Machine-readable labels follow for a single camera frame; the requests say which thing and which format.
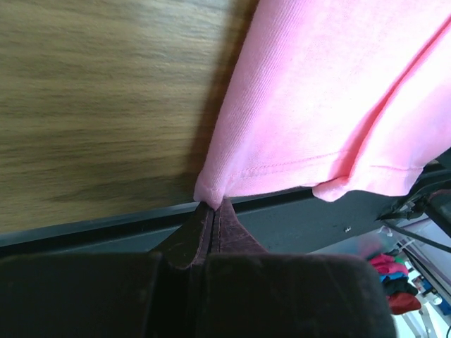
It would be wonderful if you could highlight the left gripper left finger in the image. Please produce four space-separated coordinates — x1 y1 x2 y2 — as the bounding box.
1 204 214 337

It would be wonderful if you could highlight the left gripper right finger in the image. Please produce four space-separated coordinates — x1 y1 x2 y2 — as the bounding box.
197 200 396 337

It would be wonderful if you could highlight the bright pink t shirt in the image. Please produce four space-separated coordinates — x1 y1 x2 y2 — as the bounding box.
194 1 450 208

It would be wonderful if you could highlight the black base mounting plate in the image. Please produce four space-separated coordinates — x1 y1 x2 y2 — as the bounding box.
1 189 399 258

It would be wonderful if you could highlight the colourful clothes pile background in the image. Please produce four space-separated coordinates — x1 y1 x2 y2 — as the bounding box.
368 248 422 315

